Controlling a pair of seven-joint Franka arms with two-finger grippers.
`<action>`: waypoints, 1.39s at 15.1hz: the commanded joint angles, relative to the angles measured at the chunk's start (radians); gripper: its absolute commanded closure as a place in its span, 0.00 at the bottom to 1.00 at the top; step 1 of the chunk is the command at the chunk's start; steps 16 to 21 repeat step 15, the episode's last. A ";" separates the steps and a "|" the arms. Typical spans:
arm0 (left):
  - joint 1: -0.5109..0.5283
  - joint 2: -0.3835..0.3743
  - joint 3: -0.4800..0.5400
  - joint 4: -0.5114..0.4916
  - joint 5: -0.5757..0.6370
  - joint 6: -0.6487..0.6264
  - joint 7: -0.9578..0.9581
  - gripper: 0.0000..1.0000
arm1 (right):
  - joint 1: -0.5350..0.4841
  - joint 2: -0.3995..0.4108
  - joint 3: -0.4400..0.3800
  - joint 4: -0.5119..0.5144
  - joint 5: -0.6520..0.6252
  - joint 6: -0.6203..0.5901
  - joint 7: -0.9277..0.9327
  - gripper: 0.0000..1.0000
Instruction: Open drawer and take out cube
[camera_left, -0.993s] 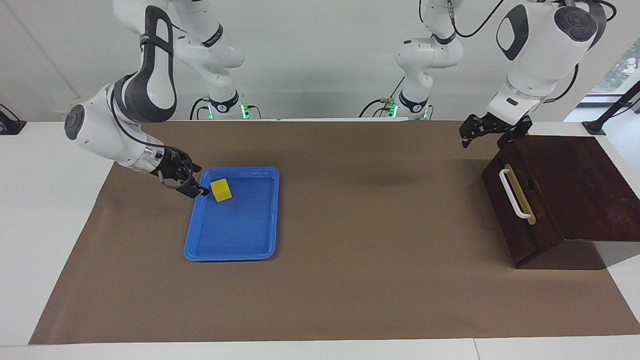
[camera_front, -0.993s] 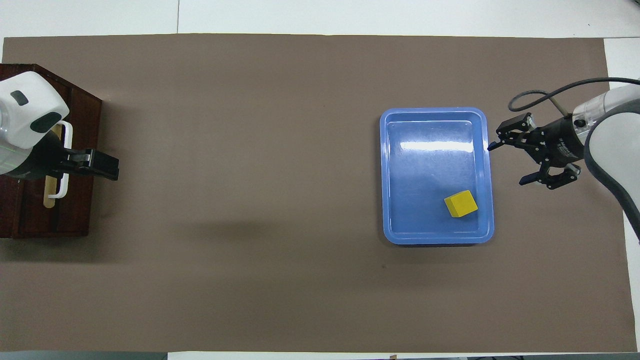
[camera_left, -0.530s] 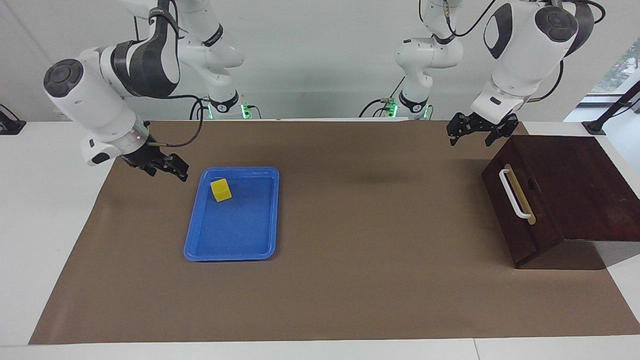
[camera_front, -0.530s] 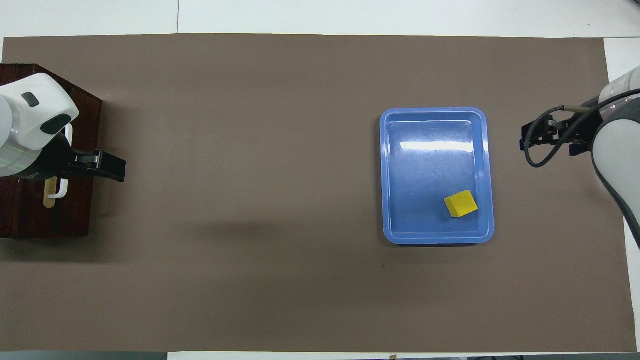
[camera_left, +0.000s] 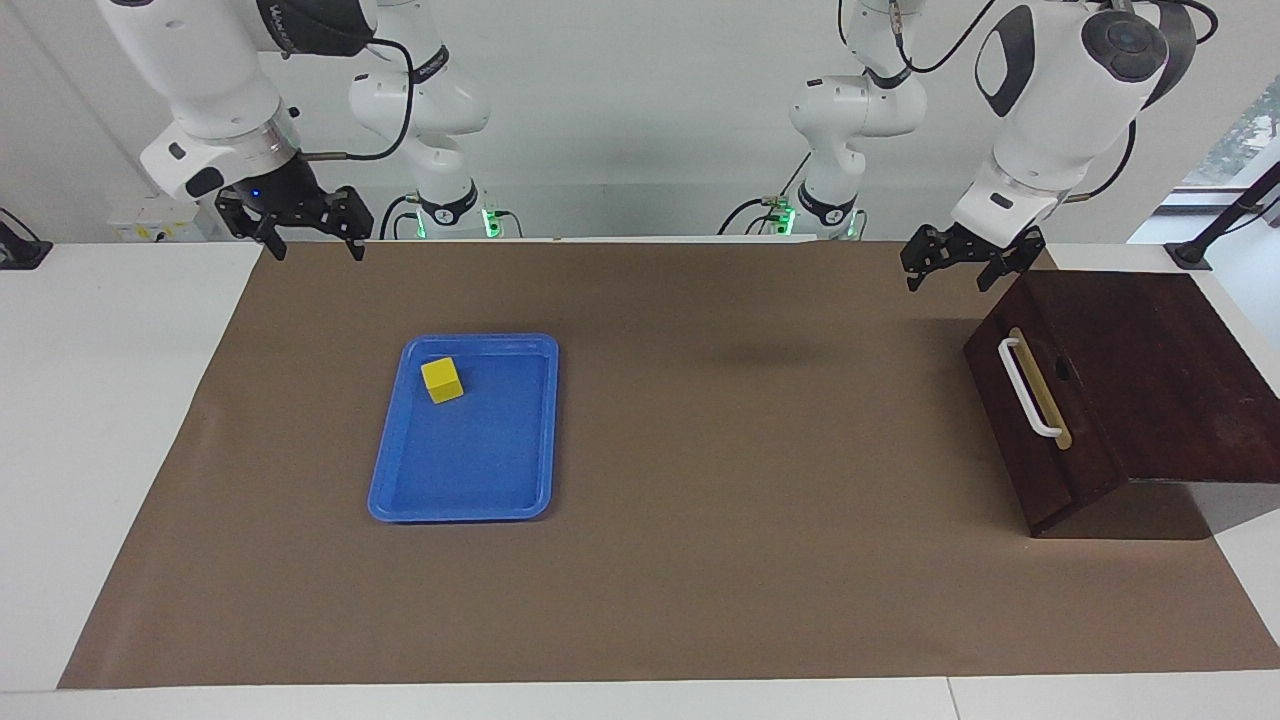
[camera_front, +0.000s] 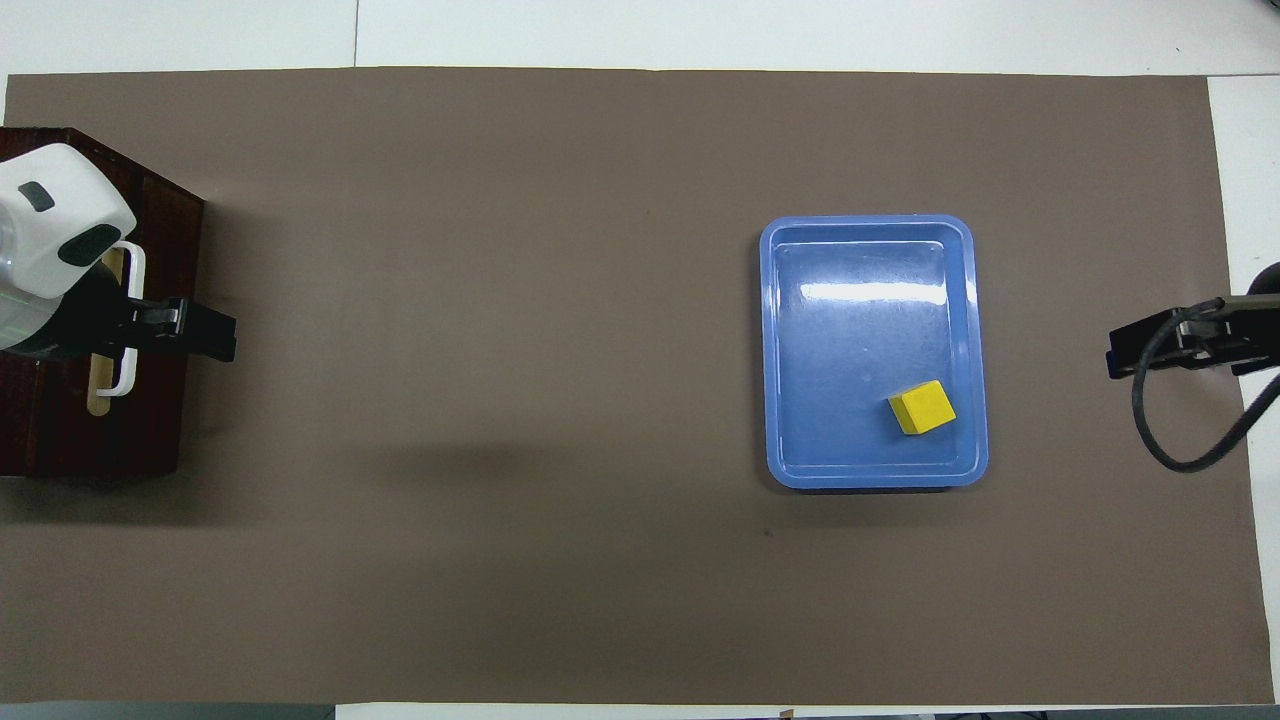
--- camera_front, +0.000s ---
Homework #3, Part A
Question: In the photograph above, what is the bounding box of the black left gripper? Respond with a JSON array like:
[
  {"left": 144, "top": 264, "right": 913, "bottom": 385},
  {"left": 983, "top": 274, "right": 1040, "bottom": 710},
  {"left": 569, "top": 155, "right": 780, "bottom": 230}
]
[{"left": 20, "top": 262, "right": 238, "bottom": 363}]

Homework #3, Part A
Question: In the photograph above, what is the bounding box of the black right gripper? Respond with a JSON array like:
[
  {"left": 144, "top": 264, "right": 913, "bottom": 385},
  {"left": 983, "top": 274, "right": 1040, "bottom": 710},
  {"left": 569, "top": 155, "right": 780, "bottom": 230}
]
[{"left": 1107, "top": 298, "right": 1280, "bottom": 379}]

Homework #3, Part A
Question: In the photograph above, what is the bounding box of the white drawer handle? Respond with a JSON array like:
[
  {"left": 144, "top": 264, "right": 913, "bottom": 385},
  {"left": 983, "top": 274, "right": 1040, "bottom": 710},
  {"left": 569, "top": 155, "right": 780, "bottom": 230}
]
[{"left": 95, "top": 243, "right": 146, "bottom": 399}]

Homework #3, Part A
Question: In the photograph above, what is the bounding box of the yellow cube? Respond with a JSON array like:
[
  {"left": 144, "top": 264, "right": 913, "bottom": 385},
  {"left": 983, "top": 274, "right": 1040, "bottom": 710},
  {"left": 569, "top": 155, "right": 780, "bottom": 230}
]
[{"left": 888, "top": 379, "right": 958, "bottom": 437}]

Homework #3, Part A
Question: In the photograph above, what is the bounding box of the dark wooden drawer cabinet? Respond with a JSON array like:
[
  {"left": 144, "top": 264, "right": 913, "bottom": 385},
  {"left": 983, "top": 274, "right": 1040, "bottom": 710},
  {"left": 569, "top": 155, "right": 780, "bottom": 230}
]
[{"left": 0, "top": 127, "right": 206, "bottom": 478}]

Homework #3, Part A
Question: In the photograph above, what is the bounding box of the blue plastic tray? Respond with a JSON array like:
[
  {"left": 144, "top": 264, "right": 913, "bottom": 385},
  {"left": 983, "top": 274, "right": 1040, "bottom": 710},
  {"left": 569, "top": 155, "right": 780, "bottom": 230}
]
[{"left": 758, "top": 214, "right": 991, "bottom": 491}]

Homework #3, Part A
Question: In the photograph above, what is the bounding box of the brown paper table mat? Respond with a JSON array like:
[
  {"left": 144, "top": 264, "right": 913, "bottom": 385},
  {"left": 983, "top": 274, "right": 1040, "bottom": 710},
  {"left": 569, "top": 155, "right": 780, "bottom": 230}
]
[{"left": 0, "top": 67, "right": 1276, "bottom": 706}]

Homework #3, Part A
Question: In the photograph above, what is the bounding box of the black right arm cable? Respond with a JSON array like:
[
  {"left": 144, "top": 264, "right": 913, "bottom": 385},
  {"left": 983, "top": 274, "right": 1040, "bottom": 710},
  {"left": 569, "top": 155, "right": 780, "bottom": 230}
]
[{"left": 1130, "top": 300, "right": 1280, "bottom": 473}]

